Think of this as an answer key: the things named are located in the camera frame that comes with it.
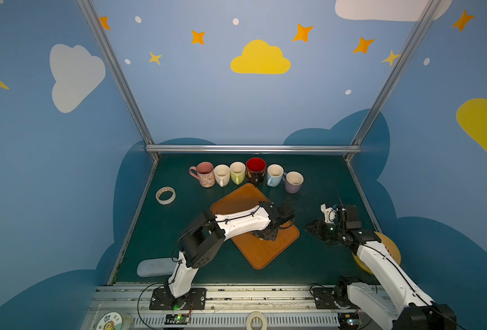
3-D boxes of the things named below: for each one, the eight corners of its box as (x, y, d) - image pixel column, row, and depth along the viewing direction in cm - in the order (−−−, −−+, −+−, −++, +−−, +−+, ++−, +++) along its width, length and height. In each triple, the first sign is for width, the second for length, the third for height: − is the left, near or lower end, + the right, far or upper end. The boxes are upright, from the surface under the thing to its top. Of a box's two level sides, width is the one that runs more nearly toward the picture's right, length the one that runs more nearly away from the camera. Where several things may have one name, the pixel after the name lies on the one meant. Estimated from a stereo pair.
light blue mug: (267, 192, 109) (269, 179, 100) (265, 177, 116) (267, 163, 107) (282, 192, 109) (285, 179, 100) (279, 177, 116) (282, 164, 107)
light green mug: (236, 189, 108) (236, 177, 100) (228, 176, 113) (227, 165, 106) (249, 182, 111) (250, 171, 103) (240, 171, 116) (240, 159, 109)
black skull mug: (245, 190, 107) (246, 178, 99) (245, 170, 116) (246, 157, 108) (265, 190, 107) (267, 178, 99) (263, 171, 116) (265, 157, 108)
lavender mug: (283, 193, 108) (285, 183, 101) (281, 180, 114) (283, 170, 107) (301, 193, 108) (305, 183, 101) (298, 180, 114) (302, 170, 107)
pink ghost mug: (203, 195, 109) (199, 179, 98) (195, 183, 113) (190, 167, 103) (219, 186, 112) (216, 170, 102) (210, 175, 117) (207, 159, 107)
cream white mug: (214, 192, 107) (211, 181, 100) (216, 176, 115) (214, 164, 107) (229, 192, 107) (228, 181, 100) (230, 176, 115) (229, 164, 107)
